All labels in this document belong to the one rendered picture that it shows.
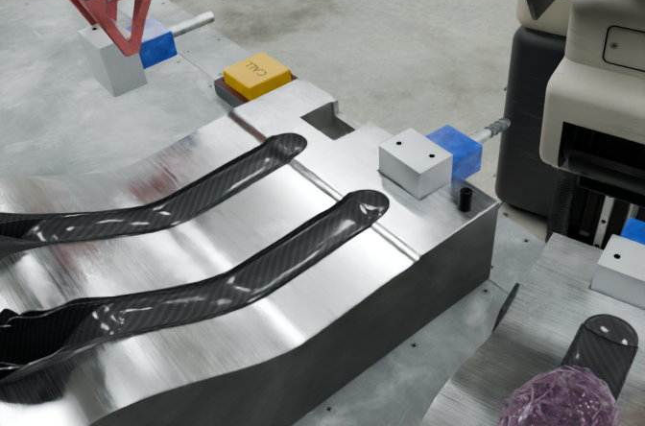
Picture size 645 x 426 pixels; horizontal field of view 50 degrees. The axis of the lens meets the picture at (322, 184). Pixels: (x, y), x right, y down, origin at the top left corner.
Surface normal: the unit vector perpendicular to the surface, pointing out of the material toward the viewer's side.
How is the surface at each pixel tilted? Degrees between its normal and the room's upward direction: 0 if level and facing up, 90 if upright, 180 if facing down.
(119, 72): 90
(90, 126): 0
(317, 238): 6
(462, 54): 0
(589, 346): 10
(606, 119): 98
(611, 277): 90
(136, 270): 28
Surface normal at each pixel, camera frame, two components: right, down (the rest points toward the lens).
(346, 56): -0.07, -0.76
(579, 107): -0.55, 0.66
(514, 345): 0.13, -0.91
